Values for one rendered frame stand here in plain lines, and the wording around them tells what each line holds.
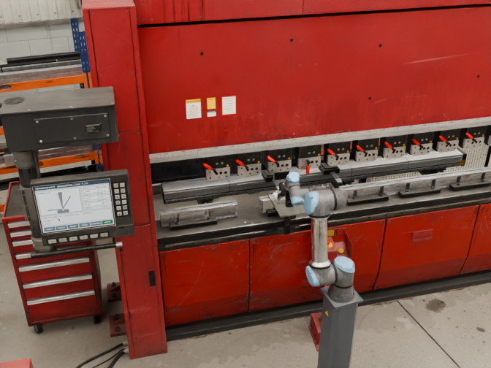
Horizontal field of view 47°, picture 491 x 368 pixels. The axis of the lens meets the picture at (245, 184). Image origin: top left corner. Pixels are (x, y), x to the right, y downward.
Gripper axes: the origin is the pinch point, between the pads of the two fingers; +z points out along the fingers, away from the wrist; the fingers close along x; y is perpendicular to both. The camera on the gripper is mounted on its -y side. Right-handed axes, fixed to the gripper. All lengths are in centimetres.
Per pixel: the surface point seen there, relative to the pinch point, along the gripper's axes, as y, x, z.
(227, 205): 2.3, 35.4, 7.3
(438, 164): 26, -132, 33
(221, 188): 21.1, 35.5, 24.7
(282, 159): 21.7, -0.3, -14.9
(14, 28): 322, 218, 243
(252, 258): -29.8, 21.1, 27.9
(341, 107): 43, -38, -37
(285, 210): -9.5, 1.8, -6.6
